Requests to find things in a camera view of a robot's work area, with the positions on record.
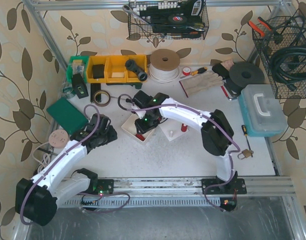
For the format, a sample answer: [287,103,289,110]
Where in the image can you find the white spring tray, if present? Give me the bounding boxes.
[121,114,157,145]

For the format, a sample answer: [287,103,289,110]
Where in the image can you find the red spring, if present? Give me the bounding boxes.
[135,134,145,142]
[181,124,188,132]

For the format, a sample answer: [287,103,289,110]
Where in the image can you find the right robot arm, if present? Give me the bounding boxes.
[128,90,240,184]

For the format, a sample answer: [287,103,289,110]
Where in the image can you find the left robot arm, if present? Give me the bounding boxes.
[15,113,117,226]

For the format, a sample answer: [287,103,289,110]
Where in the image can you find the brown tape roll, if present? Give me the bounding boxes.
[93,90,111,107]

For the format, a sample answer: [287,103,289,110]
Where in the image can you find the grey pipe fitting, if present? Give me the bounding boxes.
[125,59,148,82]

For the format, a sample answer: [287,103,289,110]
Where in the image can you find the green foam pad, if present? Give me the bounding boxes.
[47,97,88,135]

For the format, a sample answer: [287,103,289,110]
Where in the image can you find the yellow storage bins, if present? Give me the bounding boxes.
[86,55,148,84]

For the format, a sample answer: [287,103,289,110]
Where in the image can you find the round sanding disc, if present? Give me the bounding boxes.
[48,129,69,149]

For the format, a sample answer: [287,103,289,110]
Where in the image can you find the black box in bin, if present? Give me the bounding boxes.
[92,64,105,79]

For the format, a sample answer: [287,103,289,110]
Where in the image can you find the beige work glove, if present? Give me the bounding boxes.
[179,70,224,97]

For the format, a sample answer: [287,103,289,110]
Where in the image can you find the black battery charger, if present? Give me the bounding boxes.
[71,73,89,99]

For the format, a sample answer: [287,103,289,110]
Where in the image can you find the glass jar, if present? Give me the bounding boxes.
[62,83,75,99]

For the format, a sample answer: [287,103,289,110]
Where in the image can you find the small yellow black screwdriver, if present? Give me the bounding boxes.
[180,67,207,79]

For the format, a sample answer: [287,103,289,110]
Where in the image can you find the green storage bin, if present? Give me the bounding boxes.
[66,56,89,83]

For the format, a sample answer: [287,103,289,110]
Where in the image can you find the black brush with sponge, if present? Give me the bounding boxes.
[212,59,234,79]

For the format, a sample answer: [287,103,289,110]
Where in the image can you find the black foam disc spool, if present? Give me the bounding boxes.
[226,61,265,94]

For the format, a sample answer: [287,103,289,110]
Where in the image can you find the yellow black screwdriver by toolbox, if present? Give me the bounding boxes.
[241,125,253,157]

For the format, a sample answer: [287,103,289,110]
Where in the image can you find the brass padlock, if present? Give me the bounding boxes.
[237,149,253,160]

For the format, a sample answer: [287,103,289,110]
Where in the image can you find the teal clear toolbox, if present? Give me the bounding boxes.
[238,84,287,137]

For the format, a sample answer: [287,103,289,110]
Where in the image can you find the white cable spool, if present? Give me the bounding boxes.
[149,49,180,84]

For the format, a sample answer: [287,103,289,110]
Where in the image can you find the white four-peg base plate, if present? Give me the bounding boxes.
[159,118,189,142]

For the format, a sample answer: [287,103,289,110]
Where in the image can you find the white cord bundle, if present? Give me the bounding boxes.
[32,142,56,171]

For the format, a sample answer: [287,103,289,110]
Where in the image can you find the wire basket with tools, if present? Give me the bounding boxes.
[122,0,209,42]

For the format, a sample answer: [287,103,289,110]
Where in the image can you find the orange handled pliers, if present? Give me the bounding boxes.
[247,16,272,38]

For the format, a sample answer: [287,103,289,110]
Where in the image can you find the wire basket with hoses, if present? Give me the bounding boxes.
[252,15,306,99]

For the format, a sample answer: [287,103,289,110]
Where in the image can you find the black hose coil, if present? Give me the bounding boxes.
[269,43,306,86]

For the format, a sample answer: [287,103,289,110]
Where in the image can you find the aluminium rail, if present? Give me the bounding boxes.
[99,176,296,197]

